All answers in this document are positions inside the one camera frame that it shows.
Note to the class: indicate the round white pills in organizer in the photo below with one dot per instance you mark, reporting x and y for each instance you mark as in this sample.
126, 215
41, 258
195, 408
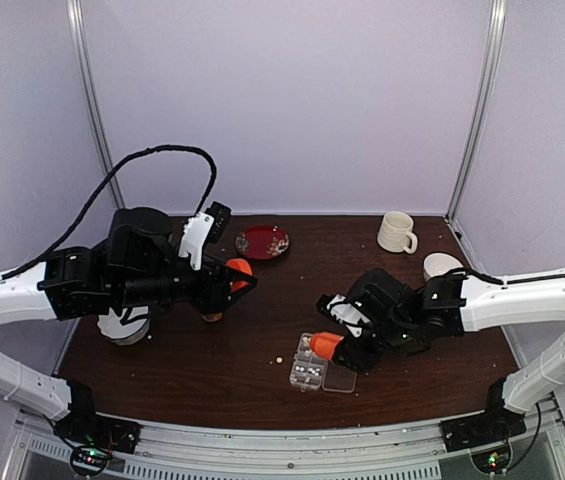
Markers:
308, 370

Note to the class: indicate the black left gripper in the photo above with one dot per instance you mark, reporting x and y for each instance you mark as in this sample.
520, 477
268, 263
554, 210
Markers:
212, 297

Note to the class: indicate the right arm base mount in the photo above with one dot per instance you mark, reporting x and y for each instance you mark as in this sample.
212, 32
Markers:
487, 436

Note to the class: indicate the orange pill bottle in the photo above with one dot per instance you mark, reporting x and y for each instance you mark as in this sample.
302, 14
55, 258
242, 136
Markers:
324, 344

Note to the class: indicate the aluminium frame post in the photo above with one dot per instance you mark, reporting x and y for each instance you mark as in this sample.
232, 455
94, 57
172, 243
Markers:
94, 115
491, 59

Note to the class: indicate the left aluminium frame post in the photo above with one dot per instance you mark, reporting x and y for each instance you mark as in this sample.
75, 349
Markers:
94, 115

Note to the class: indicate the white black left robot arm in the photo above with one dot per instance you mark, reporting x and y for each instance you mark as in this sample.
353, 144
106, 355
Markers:
138, 270

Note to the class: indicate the red floral plate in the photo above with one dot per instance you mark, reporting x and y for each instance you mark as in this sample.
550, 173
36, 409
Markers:
262, 242

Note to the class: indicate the grey lid pill bottle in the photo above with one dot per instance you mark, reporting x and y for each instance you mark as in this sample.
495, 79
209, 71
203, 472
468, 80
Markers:
212, 317

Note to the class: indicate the clear plastic pill organizer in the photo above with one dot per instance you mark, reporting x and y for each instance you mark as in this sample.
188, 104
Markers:
335, 378

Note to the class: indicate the white scalloped bowl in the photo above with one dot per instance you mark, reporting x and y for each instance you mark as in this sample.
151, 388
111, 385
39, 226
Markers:
125, 329

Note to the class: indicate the small white bowl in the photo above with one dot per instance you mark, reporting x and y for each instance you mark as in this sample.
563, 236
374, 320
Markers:
438, 263

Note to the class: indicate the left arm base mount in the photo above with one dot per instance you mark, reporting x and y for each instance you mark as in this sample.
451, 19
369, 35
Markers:
93, 439

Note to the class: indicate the right aluminium frame post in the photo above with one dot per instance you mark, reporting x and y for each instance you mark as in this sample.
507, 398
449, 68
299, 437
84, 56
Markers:
491, 59

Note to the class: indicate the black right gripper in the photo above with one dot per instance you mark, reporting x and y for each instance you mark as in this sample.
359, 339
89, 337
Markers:
358, 360

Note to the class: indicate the orange bottle lid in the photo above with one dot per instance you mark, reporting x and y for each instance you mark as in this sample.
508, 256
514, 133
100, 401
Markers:
244, 269

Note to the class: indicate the cream ribbed mug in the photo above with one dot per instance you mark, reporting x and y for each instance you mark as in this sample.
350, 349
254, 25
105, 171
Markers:
396, 235

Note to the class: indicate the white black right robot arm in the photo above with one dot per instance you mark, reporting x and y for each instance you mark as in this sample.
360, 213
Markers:
382, 314

